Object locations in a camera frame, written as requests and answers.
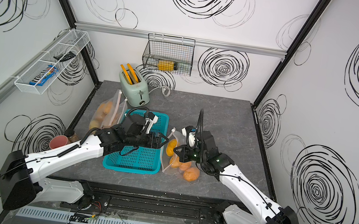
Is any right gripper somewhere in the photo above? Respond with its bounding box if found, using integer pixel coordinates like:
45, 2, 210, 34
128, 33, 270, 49
172, 141, 210, 165

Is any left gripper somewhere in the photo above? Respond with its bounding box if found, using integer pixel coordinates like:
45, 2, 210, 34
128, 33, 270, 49
125, 126, 171, 153

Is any reddish potato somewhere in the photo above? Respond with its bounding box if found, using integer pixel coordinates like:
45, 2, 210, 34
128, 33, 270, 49
183, 167, 200, 182

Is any clear zipper bag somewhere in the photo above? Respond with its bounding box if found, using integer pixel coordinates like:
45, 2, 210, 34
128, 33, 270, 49
89, 90, 123, 129

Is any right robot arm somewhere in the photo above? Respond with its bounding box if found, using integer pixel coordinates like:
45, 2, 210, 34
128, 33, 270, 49
174, 126, 299, 224

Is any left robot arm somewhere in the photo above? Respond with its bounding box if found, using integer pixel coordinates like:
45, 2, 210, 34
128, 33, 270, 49
0, 114, 169, 211

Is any teal plastic basket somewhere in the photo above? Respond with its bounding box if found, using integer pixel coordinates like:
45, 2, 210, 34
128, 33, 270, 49
102, 112, 169, 175

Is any mint green toaster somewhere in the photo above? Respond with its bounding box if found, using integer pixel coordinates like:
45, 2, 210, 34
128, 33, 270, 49
119, 70, 150, 107

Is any left toast slice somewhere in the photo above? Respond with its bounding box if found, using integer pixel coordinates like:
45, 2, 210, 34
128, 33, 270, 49
120, 64, 133, 85

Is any toast slice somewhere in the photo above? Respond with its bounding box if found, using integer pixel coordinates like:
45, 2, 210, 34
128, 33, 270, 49
127, 63, 140, 84
120, 64, 133, 85

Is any right toast slice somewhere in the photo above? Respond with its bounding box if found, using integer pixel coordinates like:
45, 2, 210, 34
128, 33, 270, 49
127, 63, 140, 84

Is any yellow bottle in basket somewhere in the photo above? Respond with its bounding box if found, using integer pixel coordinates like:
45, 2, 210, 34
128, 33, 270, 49
157, 60, 178, 72

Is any brown jar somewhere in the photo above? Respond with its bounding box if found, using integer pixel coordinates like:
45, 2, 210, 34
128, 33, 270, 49
65, 129, 80, 143

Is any pink cup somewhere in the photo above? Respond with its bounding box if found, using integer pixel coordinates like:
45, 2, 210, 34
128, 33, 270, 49
49, 135, 69, 149

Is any black remote control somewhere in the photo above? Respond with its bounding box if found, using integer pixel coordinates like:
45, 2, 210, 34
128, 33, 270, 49
54, 51, 76, 62

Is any blue candy packet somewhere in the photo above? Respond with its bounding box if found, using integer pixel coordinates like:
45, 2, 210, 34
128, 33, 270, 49
29, 65, 59, 86

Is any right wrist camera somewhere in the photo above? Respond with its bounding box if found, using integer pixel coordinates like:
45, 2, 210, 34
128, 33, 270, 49
181, 126, 197, 149

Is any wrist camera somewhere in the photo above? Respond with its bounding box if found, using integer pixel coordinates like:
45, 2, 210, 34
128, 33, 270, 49
144, 112, 158, 134
181, 126, 197, 149

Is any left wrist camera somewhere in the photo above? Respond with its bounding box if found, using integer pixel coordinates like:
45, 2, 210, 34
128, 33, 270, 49
144, 112, 158, 134

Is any white toaster cable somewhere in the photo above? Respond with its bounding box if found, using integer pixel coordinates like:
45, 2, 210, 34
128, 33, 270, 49
148, 83, 172, 98

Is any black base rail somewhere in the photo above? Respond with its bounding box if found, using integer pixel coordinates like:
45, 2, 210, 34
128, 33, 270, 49
74, 179, 257, 224

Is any black wire wall basket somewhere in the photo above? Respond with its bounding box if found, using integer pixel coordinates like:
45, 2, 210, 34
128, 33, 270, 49
142, 37, 195, 76

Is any white wire wall shelf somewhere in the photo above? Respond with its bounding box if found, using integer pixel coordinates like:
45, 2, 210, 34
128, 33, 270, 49
14, 29, 90, 95

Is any aluminium wall rail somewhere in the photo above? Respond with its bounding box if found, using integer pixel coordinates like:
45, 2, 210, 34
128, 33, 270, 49
75, 22, 287, 59

